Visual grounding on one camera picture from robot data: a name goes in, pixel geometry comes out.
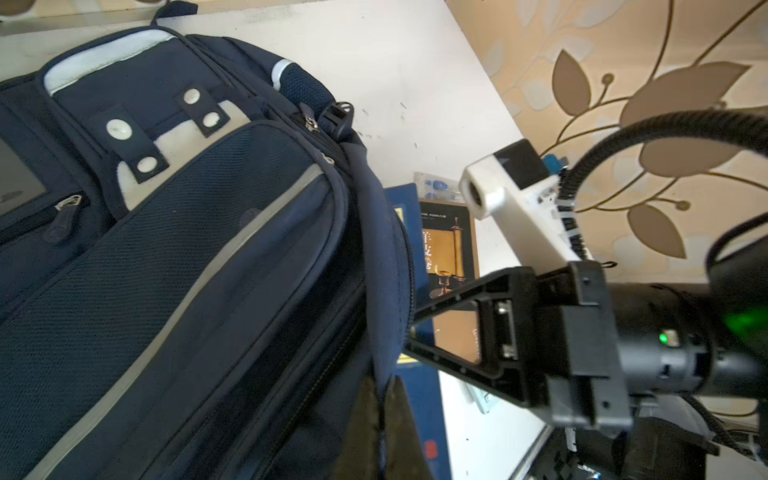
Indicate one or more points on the dark blue book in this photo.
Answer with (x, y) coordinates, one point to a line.
(421, 381)

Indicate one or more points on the navy blue student backpack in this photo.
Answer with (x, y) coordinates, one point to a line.
(198, 266)

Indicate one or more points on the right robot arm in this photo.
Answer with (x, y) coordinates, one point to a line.
(677, 342)

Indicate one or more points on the brown cover book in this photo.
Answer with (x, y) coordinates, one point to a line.
(450, 254)

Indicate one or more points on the clear pen case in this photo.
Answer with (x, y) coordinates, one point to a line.
(432, 187)

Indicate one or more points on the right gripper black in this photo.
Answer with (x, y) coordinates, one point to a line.
(548, 343)

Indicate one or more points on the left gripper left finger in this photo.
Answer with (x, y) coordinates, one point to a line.
(359, 458)

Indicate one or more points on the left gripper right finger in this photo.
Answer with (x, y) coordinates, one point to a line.
(404, 456)

